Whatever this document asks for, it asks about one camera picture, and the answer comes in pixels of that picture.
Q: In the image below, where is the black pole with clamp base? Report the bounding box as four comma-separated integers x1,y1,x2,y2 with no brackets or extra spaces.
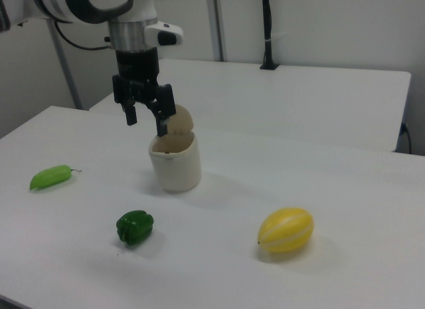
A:
259,0,280,71

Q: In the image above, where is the cream garbage bin lid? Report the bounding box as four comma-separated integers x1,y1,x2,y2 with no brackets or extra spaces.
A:
167,104,195,137

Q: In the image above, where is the wall socket with cable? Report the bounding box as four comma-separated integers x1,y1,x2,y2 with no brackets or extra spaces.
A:
399,122,413,154

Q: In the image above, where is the white side table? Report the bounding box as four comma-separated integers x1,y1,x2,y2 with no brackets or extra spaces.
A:
88,58,412,154

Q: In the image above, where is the grey partition post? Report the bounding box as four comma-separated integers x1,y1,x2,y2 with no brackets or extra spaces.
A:
205,0,230,62

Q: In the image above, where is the dark green toy bell pepper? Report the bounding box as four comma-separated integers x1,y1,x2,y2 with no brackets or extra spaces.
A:
116,209,155,247

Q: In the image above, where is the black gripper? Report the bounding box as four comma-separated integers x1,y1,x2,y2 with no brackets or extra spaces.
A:
112,47,176,138

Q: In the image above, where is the yellow striped toy melon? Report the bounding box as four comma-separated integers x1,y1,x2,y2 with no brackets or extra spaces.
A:
257,207,315,255

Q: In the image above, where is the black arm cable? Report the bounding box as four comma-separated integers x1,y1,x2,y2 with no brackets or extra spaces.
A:
52,20,112,52

